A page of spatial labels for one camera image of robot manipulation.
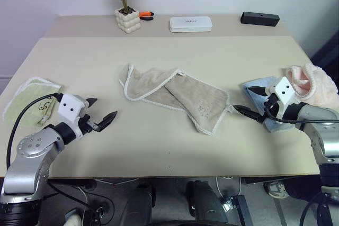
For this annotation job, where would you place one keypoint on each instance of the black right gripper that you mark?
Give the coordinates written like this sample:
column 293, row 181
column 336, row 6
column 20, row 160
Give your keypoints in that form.
column 274, row 109

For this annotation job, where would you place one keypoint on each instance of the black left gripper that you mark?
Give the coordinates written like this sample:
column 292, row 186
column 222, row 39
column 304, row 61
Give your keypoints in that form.
column 86, row 126

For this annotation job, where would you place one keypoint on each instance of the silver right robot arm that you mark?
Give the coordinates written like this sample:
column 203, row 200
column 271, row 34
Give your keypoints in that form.
column 321, row 136

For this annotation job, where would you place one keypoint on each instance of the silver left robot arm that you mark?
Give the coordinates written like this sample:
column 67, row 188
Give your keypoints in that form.
column 29, row 154

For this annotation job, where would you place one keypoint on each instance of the folded blue towel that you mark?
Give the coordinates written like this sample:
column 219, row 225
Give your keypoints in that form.
column 255, row 103

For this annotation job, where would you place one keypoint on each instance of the beige towel with white trim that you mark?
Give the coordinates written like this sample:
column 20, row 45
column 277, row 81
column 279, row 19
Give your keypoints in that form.
column 190, row 99

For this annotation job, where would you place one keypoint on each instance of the pink fluffy towel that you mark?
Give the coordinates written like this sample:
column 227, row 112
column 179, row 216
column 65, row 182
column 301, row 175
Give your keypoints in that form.
column 317, row 83

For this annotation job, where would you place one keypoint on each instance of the folded green towel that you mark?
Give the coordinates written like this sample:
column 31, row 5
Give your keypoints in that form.
column 29, row 96

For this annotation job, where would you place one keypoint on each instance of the black rectangular box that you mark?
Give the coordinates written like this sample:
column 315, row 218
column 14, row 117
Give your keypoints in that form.
column 260, row 19

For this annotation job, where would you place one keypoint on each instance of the grey white sneaker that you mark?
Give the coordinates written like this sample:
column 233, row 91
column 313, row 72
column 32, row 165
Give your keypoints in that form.
column 275, row 190

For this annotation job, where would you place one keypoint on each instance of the green plant in white pot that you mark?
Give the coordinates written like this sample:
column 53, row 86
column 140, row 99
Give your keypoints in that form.
column 128, row 21

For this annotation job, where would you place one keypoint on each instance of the white flat case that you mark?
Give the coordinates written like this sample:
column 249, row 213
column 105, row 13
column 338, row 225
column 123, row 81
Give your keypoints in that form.
column 190, row 24

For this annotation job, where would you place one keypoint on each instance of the dark rounded robot leg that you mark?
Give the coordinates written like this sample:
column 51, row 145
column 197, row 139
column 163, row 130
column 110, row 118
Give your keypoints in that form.
column 205, row 204
column 139, row 204

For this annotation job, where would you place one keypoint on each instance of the orange and black pliers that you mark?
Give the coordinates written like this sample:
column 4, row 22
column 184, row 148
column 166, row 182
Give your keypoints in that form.
column 146, row 14

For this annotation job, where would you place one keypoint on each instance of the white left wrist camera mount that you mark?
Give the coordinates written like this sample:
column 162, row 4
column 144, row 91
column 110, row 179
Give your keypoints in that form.
column 69, row 107

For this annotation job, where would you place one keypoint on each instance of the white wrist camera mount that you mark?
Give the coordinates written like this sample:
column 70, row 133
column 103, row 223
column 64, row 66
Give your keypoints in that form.
column 284, row 91
column 69, row 107

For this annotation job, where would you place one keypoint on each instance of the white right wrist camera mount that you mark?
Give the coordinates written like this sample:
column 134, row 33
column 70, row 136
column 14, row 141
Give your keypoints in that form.
column 284, row 91

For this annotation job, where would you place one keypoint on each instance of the black metal table bracket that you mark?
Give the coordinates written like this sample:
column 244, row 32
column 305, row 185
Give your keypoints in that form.
column 241, row 210

